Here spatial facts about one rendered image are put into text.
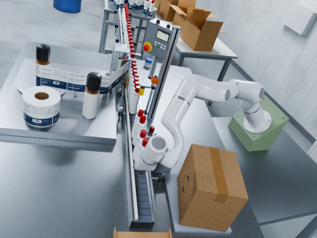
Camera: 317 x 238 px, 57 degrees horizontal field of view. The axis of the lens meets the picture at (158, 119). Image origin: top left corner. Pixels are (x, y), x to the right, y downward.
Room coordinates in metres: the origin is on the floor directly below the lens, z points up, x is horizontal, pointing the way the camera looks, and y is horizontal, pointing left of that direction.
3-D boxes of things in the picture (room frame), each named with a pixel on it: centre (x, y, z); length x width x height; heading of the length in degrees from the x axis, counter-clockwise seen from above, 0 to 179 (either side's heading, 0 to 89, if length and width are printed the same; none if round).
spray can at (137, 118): (1.37, 0.11, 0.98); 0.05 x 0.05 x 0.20
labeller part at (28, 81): (1.58, 0.81, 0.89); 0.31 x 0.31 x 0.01
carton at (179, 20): (3.88, 0.00, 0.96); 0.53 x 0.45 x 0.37; 122
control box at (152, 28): (1.73, 0.14, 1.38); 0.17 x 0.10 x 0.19; 73
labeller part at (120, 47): (1.97, 0.41, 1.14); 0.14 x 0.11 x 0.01; 18
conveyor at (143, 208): (1.60, 0.18, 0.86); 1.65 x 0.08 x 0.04; 18
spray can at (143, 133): (1.20, 0.05, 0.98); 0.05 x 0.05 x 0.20
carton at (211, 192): (1.05, -0.34, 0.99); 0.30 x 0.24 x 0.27; 10
